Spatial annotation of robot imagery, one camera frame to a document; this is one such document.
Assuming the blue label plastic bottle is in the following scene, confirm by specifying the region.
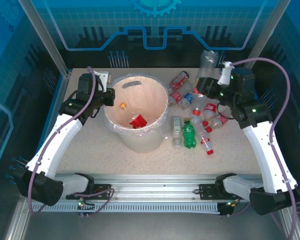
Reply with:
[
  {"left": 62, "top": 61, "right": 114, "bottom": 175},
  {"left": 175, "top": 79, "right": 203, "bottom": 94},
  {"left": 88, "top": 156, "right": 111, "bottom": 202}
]
[{"left": 179, "top": 92, "right": 195, "bottom": 110}]

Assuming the clear bottle red cap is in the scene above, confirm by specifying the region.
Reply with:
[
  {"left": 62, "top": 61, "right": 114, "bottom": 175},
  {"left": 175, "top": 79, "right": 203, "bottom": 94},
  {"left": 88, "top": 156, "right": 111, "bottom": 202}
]
[{"left": 191, "top": 93, "right": 208, "bottom": 116}]

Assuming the crushed clear plastic bottle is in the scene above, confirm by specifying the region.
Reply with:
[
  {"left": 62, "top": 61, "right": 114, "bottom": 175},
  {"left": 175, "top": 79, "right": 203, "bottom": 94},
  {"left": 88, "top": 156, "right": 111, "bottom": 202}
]
[{"left": 198, "top": 49, "right": 219, "bottom": 80}]

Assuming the small red label bottle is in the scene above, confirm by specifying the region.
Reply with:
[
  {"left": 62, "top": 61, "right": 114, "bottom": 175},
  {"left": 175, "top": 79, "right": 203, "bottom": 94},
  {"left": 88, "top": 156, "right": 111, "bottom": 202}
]
[{"left": 167, "top": 91, "right": 183, "bottom": 107}]

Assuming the red cola label bottle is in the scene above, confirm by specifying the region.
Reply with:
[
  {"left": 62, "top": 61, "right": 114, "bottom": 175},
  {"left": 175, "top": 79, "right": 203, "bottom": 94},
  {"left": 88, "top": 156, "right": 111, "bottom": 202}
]
[{"left": 206, "top": 112, "right": 230, "bottom": 133}]

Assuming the green plastic bottle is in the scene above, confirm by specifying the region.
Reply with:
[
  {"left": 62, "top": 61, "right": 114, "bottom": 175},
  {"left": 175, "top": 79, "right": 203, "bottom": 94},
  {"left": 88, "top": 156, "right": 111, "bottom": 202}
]
[{"left": 182, "top": 117, "right": 198, "bottom": 150}]

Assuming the long clear red-capped bottle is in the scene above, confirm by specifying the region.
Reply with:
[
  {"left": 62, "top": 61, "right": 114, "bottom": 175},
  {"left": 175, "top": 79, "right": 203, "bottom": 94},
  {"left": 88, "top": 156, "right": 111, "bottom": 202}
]
[{"left": 191, "top": 117, "right": 215, "bottom": 156}]

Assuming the clear bottle white label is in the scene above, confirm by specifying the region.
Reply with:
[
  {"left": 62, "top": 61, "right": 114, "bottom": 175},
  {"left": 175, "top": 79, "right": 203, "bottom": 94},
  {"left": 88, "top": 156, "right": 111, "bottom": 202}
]
[{"left": 171, "top": 115, "right": 183, "bottom": 149}]

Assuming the white plastic bin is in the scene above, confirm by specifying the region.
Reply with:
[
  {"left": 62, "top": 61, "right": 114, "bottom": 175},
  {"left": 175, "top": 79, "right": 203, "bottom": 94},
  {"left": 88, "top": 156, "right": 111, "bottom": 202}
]
[{"left": 103, "top": 72, "right": 170, "bottom": 154}]

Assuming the clear bottle orange cap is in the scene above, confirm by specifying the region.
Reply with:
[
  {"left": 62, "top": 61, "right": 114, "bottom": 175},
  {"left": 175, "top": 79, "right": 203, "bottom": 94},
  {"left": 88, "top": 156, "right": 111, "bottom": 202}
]
[{"left": 119, "top": 101, "right": 136, "bottom": 118}]

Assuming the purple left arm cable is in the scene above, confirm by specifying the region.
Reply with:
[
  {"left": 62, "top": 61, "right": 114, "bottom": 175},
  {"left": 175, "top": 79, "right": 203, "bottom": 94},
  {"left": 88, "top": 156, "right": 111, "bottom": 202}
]
[{"left": 29, "top": 66, "right": 115, "bottom": 217}]

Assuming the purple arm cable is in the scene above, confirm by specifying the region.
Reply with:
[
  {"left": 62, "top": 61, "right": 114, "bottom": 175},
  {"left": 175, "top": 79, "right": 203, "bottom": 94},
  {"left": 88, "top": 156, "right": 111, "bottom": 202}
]
[
  {"left": 29, "top": 66, "right": 115, "bottom": 217},
  {"left": 219, "top": 57, "right": 300, "bottom": 240}
]

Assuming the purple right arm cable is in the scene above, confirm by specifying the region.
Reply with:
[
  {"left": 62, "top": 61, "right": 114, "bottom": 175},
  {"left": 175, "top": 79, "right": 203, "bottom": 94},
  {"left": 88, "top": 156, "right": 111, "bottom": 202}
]
[{"left": 219, "top": 57, "right": 300, "bottom": 240}]

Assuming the aluminium frame post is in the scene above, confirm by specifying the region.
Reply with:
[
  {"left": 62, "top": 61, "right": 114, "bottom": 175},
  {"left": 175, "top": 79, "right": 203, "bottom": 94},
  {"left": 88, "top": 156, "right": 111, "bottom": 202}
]
[
  {"left": 17, "top": 0, "right": 72, "bottom": 77},
  {"left": 241, "top": 0, "right": 292, "bottom": 78}
]

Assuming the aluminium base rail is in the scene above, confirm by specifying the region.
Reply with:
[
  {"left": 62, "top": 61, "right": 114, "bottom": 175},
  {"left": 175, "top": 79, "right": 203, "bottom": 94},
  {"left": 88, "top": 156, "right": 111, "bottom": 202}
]
[{"left": 52, "top": 173, "right": 266, "bottom": 203}]

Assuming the white slotted cable duct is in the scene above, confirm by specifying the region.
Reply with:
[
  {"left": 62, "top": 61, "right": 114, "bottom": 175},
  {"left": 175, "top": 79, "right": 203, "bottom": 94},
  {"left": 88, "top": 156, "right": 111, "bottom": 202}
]
[{"left": 31, "top": 201, "right": 221, "bottom": 215}]

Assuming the aluminium frame bar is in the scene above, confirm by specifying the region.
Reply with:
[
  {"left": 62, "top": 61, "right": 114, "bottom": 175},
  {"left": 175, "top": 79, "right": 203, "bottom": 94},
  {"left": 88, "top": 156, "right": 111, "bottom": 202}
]
[
  {"left": 3, "top": 199, "right": 32, "bottom": 240},
  {"left": 279, "top": 208, "right": 300, "bottom": 240}
]

